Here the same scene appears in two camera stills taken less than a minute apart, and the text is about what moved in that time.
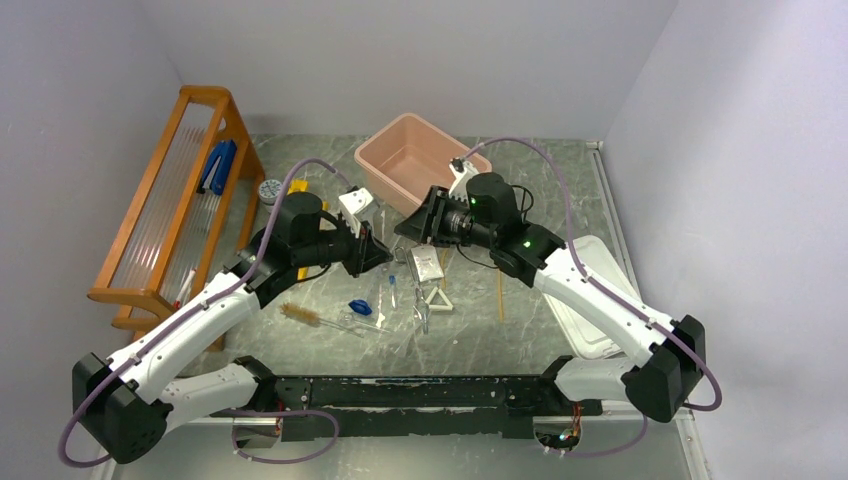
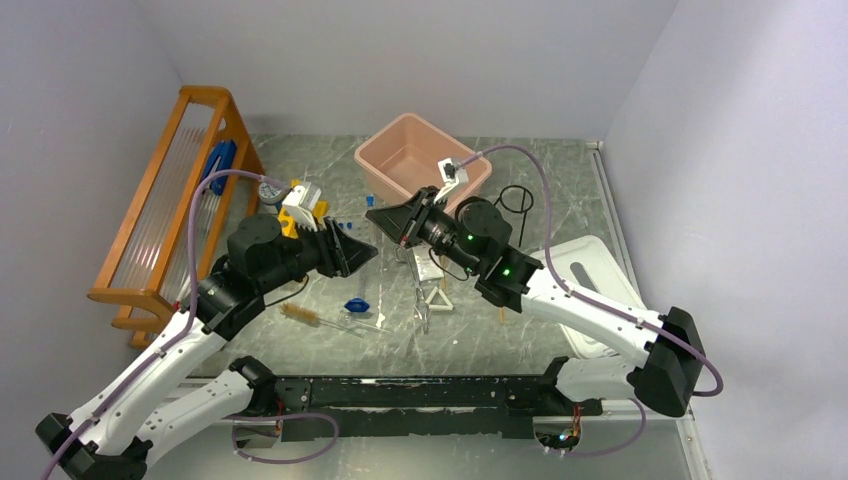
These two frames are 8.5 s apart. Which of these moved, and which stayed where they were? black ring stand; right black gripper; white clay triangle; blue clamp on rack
Moved: right black gripper
Stayed: blue clamp on rack; black ring stand; white clay triangle
